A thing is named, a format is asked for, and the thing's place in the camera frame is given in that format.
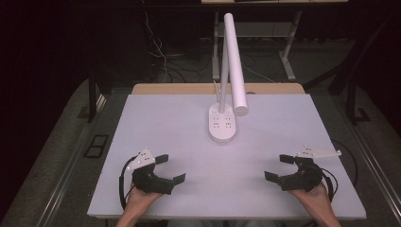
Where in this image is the white desk lamp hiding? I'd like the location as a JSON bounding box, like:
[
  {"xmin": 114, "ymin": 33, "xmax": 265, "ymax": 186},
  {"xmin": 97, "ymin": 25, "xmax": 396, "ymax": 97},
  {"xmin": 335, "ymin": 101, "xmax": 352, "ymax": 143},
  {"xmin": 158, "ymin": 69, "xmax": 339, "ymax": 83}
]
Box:
[{"xmin": 207, "ymin": 12, "xmax": 251, "ymax": 145}]

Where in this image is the black floor frame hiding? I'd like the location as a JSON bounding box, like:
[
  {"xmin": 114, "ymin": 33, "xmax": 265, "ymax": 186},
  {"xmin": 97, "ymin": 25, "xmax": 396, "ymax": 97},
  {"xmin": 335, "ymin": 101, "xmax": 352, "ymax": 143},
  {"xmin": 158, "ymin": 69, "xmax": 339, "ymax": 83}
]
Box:
[{"xmin": 82, "ymin": 133, "xmax": 111, "ymax": 159}]

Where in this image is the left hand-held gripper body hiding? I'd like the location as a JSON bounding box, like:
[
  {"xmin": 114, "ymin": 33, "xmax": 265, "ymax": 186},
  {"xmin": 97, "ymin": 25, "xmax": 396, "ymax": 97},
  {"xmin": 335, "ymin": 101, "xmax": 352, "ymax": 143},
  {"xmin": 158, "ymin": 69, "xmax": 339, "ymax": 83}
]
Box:
[{"xmin": 125, "ymin": 148, "xmax": 175, "ymax": 196}]

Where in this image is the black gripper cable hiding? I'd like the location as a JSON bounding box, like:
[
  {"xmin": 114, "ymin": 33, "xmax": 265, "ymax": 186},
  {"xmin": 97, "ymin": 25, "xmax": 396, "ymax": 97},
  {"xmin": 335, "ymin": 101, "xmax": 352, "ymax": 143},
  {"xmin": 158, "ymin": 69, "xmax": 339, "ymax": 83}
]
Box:
[
  {"xmin": 320, "ymin": 166, "xmax": 340, "ymax": 203},
  {"xmin": 118, "ymin": 155, "xmax": 140, "ymax": 211}
]

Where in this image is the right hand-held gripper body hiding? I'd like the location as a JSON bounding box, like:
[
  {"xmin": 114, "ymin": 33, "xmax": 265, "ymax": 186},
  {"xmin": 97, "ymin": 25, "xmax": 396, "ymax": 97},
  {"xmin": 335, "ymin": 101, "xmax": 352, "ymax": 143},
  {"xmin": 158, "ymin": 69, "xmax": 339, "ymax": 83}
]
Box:
[{"xmin": 278, "ymin": 146, "xmax": 342, "ymax": 193}]

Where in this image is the black metal stand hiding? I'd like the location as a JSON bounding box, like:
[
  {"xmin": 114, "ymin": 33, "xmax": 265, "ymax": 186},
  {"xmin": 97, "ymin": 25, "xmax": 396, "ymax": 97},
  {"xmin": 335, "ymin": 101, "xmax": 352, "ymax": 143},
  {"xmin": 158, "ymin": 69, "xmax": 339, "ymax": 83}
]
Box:
[{"xmin": 303, "ymin": 13, "xmax": 392, "ymax": 126}]

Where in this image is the black floor cable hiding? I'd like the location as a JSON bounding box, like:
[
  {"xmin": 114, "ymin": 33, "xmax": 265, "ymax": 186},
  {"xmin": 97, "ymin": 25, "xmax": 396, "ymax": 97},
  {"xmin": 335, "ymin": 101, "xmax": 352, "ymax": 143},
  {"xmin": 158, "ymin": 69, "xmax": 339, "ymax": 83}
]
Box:
[{"xmin": 330, "ymin": 137, "xmax": 359, "ymax": 187}]

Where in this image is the white lamp cable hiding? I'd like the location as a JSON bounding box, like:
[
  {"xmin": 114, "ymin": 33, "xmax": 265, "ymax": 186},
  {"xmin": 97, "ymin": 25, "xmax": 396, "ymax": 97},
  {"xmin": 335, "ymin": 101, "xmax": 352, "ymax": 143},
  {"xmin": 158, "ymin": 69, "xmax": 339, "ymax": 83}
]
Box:
[{"xmin": 212, "ymin": 79, "xmax": 222, "ymax": 102}]

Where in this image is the person's right hand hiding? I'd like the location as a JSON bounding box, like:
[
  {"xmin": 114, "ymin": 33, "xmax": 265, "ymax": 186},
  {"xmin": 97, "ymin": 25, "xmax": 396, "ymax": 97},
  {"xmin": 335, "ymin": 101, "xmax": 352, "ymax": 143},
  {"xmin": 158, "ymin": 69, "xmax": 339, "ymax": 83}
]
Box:
[{"xmin": 288, "ymin": 182, "xmax": 333, "ymax": 218}]

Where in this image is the person's left hand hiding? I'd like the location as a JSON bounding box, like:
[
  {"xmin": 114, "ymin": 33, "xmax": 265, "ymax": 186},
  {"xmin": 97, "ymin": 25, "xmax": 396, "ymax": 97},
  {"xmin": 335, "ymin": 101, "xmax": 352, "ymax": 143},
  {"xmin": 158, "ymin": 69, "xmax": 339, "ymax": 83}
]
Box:
[{"xmin": 125, "ymin": 183, "xmax": 166, "ymax": 219}]

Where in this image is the white hanging cable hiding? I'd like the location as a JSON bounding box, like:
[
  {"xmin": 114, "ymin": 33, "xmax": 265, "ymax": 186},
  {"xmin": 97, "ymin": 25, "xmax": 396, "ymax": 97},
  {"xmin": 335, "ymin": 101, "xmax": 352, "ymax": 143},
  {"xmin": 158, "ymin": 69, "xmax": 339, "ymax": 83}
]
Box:
[{"xmin": 140, "ymin": 0, "xmax": 173, "ymax": 83}]

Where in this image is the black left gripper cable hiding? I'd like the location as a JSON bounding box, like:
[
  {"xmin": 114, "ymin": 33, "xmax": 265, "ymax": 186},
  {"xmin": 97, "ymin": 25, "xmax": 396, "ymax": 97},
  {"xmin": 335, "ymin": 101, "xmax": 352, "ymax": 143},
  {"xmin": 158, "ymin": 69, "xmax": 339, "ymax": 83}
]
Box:
[{"xmin": 118, "ymin": 155, "xmax": 140, "ymax": 211}]

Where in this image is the grey metal desk frame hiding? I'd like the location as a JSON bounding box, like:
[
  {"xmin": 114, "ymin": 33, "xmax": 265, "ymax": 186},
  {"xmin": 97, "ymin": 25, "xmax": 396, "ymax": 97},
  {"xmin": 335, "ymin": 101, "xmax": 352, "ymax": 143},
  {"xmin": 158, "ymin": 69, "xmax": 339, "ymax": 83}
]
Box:
[{"xmin": 211, "ymin": 10, "xmax": 303, "ymax": 82}]

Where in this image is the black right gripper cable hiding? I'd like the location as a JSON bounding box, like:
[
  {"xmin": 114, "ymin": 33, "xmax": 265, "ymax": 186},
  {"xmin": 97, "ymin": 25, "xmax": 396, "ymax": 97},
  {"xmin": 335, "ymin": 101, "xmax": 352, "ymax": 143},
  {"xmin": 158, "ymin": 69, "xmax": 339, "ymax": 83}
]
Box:
[{"xmin": 320, "ymin": 166, "xmax": 340, "ymax": 203}]

